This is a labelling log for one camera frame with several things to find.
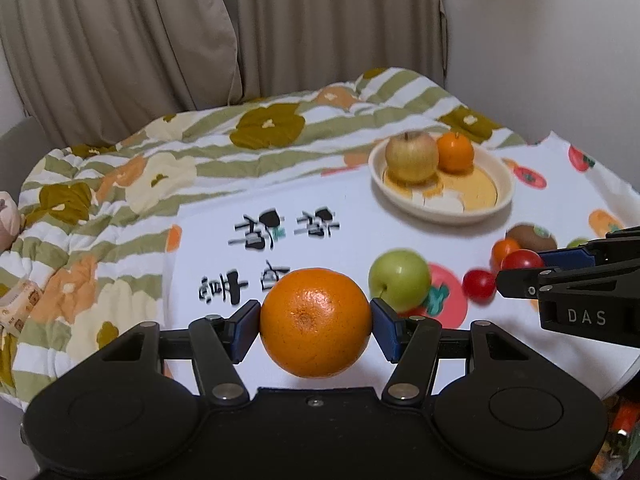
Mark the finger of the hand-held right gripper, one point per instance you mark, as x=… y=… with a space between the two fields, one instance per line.
x=520 y=282
x=567 y=257

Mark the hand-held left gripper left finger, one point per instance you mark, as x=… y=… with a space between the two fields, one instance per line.
x=247 y=327

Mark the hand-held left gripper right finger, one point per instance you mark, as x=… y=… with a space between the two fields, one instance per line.
x=384 y=327

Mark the brown kiwi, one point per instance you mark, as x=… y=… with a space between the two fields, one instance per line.
x=527 y=237

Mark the green apple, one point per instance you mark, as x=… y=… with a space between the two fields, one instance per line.
x=400 y=280

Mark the large orange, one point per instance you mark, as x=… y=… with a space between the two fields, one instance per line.
x=315 y=322

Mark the cream ceramic plate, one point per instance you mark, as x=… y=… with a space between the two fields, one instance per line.
x=480 y=195

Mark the small mandarin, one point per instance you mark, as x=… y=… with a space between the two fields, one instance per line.
x=455 y=152

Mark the red-yellow apple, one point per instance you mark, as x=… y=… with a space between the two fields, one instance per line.
x=411 y=157

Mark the red cherry tomato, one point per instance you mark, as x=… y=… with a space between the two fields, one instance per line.
x=479 y=285
x=522 y=260

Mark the orange cherry tomato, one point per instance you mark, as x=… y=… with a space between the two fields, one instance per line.
x=502 y=250

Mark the colourful printed bag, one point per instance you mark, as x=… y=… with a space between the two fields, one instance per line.
x=625 y=425

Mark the white printed cloth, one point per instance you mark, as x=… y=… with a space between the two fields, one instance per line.
x=320 y=205

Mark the floral striped blanket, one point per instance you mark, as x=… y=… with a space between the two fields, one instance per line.
x=150 y=175

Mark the beige snack packet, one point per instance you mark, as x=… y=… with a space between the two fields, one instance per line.
x=20 y=305

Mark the pink plush toy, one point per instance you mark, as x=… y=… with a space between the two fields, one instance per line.
x=9 y=220

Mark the beige curtain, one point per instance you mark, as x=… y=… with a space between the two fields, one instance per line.
x=200 y=35

